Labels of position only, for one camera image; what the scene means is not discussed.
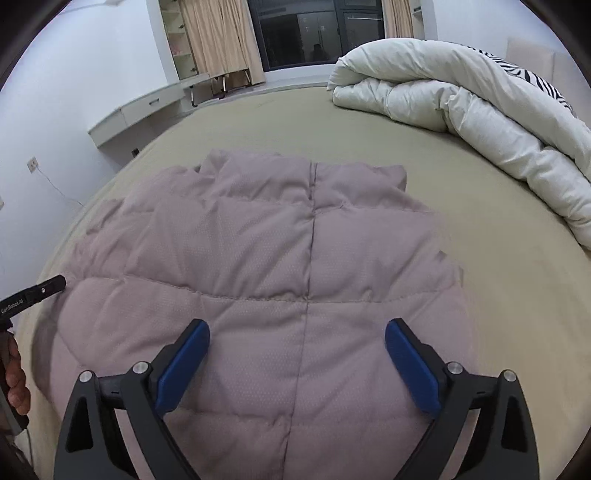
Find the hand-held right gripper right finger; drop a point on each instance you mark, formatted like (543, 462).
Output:
(413, 369)

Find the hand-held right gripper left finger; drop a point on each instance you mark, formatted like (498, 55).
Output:
(182, 369)

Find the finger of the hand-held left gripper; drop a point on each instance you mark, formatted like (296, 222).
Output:
(46, 288)

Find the mauve padded hooded coat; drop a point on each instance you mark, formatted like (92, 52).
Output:
(258, 240)

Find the person's left hand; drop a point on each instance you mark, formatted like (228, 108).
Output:
(14, 374)

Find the white desk drawer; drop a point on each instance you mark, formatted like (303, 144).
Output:
(150, 106)

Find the white duvet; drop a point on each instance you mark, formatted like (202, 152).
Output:
(485, 120)

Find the bed with beige sheet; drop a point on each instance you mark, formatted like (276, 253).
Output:
(277, 120)

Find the beige curtain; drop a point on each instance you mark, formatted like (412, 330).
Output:
(399, 18)
(221, 37)

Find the zebra print pillow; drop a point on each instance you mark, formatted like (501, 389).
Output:
(531, 76)

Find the cream padded headboard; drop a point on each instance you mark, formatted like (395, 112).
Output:
(526, 48)

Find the dark window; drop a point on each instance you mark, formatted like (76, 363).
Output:
(314, 32)

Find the white wall socket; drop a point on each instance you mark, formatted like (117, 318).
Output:
(33, 164)

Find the white wall desk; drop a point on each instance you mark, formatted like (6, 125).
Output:
(138, 108)

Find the white wall shelf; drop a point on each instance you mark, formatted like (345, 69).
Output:
(178, 41)

